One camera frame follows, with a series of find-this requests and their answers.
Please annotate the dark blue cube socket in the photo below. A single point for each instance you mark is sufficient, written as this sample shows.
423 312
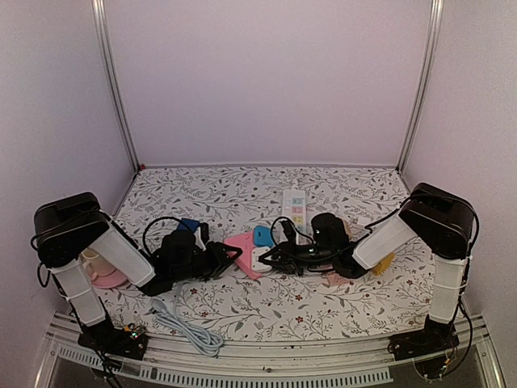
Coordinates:
188 224

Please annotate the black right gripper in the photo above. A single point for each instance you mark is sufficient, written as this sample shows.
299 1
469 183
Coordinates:
287 256

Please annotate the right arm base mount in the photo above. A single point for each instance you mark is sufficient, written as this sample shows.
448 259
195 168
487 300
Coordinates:
433 337

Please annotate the yellow cube socket plug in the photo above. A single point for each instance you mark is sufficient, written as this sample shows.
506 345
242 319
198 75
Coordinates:
383 265

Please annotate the aluminium frame post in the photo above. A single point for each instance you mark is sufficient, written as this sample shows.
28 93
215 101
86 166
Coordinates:
101 26
430 48

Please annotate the beige cube socket plug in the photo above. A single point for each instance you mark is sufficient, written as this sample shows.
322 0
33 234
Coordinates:
348 230

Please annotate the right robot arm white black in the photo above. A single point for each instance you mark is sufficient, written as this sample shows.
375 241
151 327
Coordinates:
447 224

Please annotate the pink cube socket plug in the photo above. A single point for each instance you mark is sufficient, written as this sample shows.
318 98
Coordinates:
334 279

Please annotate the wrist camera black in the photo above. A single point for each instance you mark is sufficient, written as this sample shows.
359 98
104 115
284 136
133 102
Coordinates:
289 230
202 237

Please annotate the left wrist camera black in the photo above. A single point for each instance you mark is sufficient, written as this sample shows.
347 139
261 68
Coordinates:
202 237

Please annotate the floral patterned table mat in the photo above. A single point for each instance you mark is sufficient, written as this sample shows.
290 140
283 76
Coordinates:
278 307

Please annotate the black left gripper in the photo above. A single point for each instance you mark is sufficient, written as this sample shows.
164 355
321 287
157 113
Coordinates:
219 256

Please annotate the left aluminium frame post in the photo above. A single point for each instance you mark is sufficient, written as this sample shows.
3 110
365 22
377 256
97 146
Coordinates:
101 26

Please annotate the white power strip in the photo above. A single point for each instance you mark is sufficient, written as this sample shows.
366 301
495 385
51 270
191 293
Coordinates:
294 208

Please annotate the pink triangular socket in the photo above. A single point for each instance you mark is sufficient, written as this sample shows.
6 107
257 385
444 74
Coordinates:
248 260

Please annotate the right aluminium frame post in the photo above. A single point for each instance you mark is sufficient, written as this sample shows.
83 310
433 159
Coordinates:
430 48

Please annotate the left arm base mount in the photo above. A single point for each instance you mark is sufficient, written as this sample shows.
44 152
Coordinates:
128 342

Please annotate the cyan square adapter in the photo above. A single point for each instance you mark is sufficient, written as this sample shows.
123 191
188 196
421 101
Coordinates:
263 237

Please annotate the front aluminium rail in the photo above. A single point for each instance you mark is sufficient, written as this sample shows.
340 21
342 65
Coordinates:
351 362

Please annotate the cream pink cup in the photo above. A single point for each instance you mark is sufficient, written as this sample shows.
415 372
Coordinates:
95 265

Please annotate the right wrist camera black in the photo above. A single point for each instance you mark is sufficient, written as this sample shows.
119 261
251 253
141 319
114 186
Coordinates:
289 230

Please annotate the pink saucer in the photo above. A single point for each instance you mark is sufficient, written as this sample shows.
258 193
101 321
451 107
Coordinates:
111 281

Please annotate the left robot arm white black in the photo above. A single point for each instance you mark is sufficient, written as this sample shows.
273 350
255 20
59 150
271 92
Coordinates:
65 228

